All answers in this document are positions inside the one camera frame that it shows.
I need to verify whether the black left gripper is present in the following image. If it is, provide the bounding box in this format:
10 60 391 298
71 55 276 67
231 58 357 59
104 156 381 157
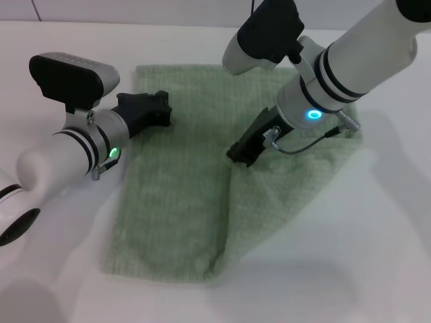
110 89 174 139

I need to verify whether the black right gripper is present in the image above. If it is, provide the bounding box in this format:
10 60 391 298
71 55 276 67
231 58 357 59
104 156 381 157
226 106 293 168

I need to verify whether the green ribbed towel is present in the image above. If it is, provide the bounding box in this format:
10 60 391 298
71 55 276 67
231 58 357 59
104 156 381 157
100 63 365 282

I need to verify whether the left arm wrist cable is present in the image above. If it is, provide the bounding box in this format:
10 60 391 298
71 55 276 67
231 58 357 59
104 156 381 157
90 156 119 182

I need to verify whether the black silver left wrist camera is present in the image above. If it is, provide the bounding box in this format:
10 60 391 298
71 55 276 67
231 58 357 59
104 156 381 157
28 51 121 128

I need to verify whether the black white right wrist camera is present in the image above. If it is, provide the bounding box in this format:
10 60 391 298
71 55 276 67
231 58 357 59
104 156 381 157
222 0 306 76

